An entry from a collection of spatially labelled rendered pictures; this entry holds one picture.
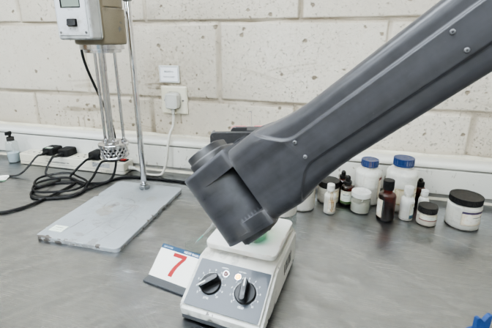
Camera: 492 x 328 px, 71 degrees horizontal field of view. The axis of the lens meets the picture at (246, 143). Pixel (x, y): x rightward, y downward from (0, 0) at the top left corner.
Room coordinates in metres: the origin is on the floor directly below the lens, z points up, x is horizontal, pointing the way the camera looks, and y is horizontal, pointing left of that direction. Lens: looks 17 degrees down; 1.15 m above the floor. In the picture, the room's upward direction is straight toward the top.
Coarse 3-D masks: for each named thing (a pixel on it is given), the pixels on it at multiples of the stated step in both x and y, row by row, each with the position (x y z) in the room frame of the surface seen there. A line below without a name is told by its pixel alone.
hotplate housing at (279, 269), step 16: (288, 240) 0.52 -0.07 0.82; (208, 256) 0.48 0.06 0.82; (224, 256) 0.48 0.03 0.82; (240, 256) 0.47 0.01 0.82; (288, 256) 0.51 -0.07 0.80; (272, 272) 0.44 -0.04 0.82; (272, 288) 0.42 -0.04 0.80; (272, 304) 0.42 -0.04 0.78; (208, 320) 0.40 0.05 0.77; (224, 320) 0.39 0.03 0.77
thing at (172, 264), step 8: (160, 256) 0.54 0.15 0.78; (168, 256) 0.53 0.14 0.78; (176, 256) 0.53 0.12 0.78; (184, 256) 0.53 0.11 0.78; (160, 264) 0.53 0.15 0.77; (168, 264) 0.52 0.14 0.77; (176, 264) 0.52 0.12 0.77; (184, 264) 0.51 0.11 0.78; (192, 264) 0.51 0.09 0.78; (160, 272) 0.51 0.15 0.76; (168, 272) 0.51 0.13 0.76; (176, 272) 0.51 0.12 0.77; (184, 272) 0.50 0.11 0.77; (192, 272) 0.50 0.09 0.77; (184, 280) 0.49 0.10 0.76
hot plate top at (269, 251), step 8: (280, 224) 0.54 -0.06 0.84; (288, 224) 0.54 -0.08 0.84; (216, 232) 0.52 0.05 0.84; (272, 232) 0.52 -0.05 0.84; (280, 232) 0.52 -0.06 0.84; (288, 232) 0.52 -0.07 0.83; (208, 240) 0.49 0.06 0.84; (216, 240) 0.49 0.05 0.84; (224, 240) 0.49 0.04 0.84; (272, 240) 0.49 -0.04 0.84; (280, 240) 0.49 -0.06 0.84; (216, 248) 0.48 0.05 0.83; (224, 248) 0.48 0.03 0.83; (232, 248) 0.47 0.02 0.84; (240, 248) 0.47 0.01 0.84; (248, 248) 0.47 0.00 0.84; (256, 248) 0.47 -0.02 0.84; (264, 248) 0.47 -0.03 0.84; (272, 248) 0.47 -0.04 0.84; (280, 248) 0.47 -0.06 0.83; (256, 256) 0.46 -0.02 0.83; (264, 256) 0.45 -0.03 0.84; (272, 256) 0.45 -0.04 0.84
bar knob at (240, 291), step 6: (246, 282) 0.42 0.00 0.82; (240, 288) 0.41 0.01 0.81; (246, 288) 0.41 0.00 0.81; (252, 288) 0.42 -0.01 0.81; (234, 294) 0.42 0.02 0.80; (240, 294) 0.40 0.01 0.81; (246, 294) 0.41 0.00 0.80; (252, 294) 0.41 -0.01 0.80; (240, 300) 0.40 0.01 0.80; (246, 300) 0.41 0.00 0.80; (252, 300) 0.40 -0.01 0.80
